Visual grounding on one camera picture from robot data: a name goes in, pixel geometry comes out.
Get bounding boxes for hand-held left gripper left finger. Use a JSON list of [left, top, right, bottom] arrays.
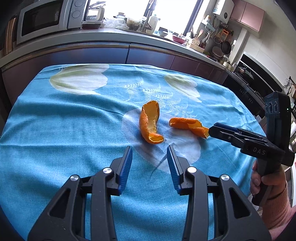
[[27, 146, 133, 241]]

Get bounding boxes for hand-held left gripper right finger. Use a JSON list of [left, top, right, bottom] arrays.
[[166, 144, 272, 241]]

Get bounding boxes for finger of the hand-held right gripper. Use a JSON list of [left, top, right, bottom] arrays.
[[213, 123, 266, 141], [208, 126, 269, 149]]

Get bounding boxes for curled orange peel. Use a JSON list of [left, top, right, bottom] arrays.
[[139, 100, 164, 145]]

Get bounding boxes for person's right hand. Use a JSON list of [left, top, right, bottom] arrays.
[[250, 160, 288, 200]]

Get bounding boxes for steel pot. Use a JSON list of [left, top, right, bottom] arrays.
[[236, 66, 251, 77]]

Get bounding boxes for blue floral tablecloth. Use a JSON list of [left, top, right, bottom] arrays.
[[0, 63, 266, 241]]

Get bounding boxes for black frying pan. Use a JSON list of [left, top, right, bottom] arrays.
[[221, 40, 232, 55]]

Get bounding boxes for kitchen counter with cabinets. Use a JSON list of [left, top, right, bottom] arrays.
[[0, 25, 232, 109]]

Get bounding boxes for white water heater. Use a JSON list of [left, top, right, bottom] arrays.
[[213, 0, 234, 20]]

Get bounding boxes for white soap bottle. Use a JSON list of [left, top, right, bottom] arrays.
[[148, 15, 159, 32]]

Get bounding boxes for kitchen window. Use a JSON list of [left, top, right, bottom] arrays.
[[89, 0, 220, 37]]

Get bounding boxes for clear plastic bag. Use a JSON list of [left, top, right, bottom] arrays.
[[103, 17, 130, 30]]

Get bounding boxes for dark red food container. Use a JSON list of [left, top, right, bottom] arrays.
[[81, 20, 104, 29]]

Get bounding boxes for clear jug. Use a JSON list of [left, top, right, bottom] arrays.
[[86, 7, 105, 22]]

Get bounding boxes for white microwave oven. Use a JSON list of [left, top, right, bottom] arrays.
[[16, 0, 92, 45]]

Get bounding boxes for brown steel tumbler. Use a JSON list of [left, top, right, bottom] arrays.
[[3, 15, 18, 56]]

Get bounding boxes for pink wall cabinets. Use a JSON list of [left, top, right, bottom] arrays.
[[229, 0, 265, 33]]

